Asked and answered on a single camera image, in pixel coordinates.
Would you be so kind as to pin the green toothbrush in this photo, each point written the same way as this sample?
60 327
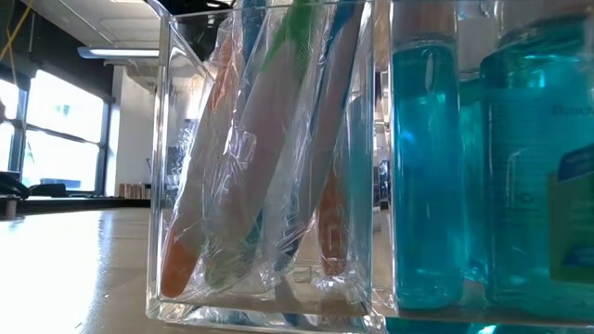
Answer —
269 116

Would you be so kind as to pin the blue toothbrush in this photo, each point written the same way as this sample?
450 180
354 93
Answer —
253 28
329 116

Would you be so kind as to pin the orange toothbrush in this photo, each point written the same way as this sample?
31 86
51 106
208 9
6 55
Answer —
185 260
333 222

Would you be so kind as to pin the clear acrylic organizer box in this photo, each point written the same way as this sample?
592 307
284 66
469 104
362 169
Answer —
162 139

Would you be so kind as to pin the wooden blocks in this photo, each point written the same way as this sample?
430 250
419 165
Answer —
134 191

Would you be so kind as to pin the long fluorescent ceiling light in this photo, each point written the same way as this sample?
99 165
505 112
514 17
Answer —
120 52

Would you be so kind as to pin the large glass window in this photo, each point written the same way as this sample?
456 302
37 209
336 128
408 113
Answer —
60 158

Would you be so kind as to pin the black aluminium table frame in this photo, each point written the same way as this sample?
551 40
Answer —
69 204

